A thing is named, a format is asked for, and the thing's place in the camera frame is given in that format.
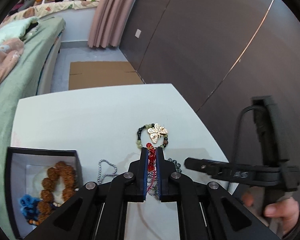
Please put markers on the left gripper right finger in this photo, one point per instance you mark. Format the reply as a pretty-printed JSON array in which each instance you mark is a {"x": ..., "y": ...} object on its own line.
[{"x": 167, "y": 191}]

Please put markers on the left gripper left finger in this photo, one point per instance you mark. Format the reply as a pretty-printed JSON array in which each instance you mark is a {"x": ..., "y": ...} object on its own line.
[{"x": 137, "y": 190}]

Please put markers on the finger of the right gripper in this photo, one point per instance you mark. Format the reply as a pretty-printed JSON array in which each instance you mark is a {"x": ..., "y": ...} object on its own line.
[{"x": 198, "y": 165}]

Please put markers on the white tissue paper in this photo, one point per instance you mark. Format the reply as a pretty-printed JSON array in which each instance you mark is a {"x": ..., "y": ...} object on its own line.
[{"x": 49, "y": 186}]

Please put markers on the black jewelry box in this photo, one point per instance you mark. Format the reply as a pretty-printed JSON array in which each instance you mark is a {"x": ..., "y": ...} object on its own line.
[{"x": 25, "y": 210}]

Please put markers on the right hand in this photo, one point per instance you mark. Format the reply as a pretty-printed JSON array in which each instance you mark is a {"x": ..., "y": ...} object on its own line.
[{"x": 287, "y": 211}]

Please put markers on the gold butterfly brooch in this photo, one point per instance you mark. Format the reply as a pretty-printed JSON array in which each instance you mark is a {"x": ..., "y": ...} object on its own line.
[{"x": 156, "y": 131}]

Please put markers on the flat cardboard sheet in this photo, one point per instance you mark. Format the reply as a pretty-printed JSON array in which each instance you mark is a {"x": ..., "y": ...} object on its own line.
[{"x": 102, "y": 74}]

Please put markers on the dark brown wardrobe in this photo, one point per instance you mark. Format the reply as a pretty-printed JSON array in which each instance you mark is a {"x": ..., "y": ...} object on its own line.
[{"x": 219, "y": 54}]

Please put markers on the green sheeted bed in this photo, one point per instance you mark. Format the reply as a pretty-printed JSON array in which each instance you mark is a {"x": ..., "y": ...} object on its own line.
[{"x": 22, "y": 82}]

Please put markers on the pink fleece blanket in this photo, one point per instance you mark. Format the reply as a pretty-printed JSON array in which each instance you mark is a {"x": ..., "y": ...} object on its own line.
[{"x": 10, "y": 53}]

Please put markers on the pink curtain by wardrobe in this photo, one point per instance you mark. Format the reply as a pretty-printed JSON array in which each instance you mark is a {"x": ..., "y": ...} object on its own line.
[{"x": 109, "y": 22}]

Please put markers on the light green quilt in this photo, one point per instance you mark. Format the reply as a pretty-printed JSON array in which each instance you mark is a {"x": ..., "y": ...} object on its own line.
[{"x": 16, "y": 29}]

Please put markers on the floral window seat cushion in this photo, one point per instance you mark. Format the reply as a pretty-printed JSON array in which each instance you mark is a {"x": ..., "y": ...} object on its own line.
[{"x": 43, "y": 10}]

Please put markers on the white wall switch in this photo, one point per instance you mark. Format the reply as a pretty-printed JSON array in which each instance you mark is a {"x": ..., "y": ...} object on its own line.
[{"x": 137, "y": 33}]

